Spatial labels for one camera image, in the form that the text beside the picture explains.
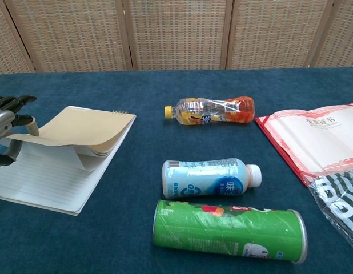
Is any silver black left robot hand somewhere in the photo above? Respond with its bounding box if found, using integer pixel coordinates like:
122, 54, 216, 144
0, 95, 39, 167

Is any tan spiral notebook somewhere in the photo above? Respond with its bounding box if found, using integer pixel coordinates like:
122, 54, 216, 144
0, 106, 137, 216

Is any blue felt table cloth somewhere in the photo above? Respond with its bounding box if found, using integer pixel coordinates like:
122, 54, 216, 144
0, 67, 353, 274

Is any woven bamboo folding screen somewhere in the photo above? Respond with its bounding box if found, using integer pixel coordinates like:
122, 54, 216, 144
0, 0, 353, 76

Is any white blue milk bottle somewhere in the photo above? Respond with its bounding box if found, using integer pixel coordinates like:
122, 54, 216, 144
161, 157, 262, 200

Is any clear orange label drink bottle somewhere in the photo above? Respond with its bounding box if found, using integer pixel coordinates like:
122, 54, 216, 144
164, 96, 256, 126

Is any green chips can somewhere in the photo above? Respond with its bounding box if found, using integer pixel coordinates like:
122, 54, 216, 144
152, 199, 308, 264

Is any red certificate folder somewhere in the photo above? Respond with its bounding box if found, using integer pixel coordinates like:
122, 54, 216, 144
254, 103, 353, 188

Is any striped cloth in plastic bag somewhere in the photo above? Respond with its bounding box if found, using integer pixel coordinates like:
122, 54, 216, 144
306, 168, 353, 255

